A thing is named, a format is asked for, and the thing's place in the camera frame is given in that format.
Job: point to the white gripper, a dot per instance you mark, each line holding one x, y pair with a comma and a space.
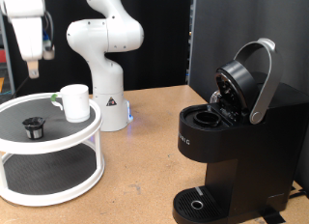
30, 40

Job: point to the black reusable coffee pod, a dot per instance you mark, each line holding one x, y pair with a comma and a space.
33, 129

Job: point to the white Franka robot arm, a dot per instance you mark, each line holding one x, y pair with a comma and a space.
106, 72

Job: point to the black Keurig drip tray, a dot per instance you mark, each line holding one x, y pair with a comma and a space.
186, 204

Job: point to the black Keurig coffee machine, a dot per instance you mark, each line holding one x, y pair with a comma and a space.
251, 159

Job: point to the red background object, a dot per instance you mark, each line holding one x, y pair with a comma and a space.
2, 55

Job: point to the white mug with green tape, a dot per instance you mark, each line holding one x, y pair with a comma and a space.
77, 105

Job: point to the white two-tier turntable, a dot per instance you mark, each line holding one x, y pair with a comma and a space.
48, 146

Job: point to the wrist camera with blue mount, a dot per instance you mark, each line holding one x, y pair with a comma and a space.
48, 51

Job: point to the grey slanted frame post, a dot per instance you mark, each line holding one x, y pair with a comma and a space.
10, 68

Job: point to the aluminium frame post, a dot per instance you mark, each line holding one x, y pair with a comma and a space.
192, 40

